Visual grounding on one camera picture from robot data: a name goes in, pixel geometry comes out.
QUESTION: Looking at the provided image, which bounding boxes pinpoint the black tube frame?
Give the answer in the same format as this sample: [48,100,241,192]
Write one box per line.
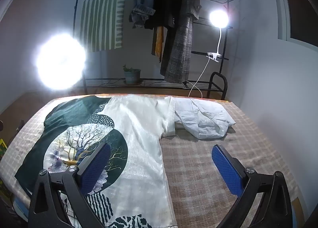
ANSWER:
[209,71,228,101]

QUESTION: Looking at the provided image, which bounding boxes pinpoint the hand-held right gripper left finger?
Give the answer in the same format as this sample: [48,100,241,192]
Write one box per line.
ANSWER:
[28,142,111,228]

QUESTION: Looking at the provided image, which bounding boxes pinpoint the yellow scarf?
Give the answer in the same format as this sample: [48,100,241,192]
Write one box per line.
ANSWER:
[151,26,165,62]

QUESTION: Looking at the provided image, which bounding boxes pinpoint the crumpled white garment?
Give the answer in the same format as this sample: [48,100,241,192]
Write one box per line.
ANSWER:
[164,96,236,139]

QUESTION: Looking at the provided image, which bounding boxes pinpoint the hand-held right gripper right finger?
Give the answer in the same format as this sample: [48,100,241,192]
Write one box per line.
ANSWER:
[212,144,294,228]

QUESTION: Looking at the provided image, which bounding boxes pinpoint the white lamp cable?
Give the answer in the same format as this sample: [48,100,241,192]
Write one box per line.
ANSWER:
[188,59,210,98]

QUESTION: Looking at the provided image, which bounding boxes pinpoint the bright round lamp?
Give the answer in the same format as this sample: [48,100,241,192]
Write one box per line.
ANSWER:
[36,33,87,91]

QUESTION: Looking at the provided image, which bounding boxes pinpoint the potted plant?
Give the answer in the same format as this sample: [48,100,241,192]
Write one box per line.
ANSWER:
[122,64,142,85]

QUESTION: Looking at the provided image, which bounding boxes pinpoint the black metal coat rack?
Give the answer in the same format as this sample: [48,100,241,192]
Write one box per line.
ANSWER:
[73,0,235,100]

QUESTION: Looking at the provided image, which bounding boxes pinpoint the green white printed garment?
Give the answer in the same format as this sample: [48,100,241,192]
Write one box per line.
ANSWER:
[14,94,178,228]

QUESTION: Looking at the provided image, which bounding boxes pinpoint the green striped wall hanging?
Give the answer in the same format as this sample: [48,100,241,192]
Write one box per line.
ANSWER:
[73,0,132,53]

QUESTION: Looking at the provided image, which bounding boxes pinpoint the white clip lamp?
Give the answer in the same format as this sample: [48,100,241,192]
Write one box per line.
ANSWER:
[206,10,229,62]

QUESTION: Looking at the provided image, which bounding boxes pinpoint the beige checked blanket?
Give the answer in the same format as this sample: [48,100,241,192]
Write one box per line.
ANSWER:
[0,93,302,228]

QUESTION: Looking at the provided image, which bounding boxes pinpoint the grey plaid coat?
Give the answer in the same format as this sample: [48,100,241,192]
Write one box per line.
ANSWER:
[164,0,202,84]

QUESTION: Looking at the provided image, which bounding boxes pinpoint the window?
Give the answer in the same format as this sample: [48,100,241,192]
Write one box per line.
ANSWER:
[270,0,318,52]

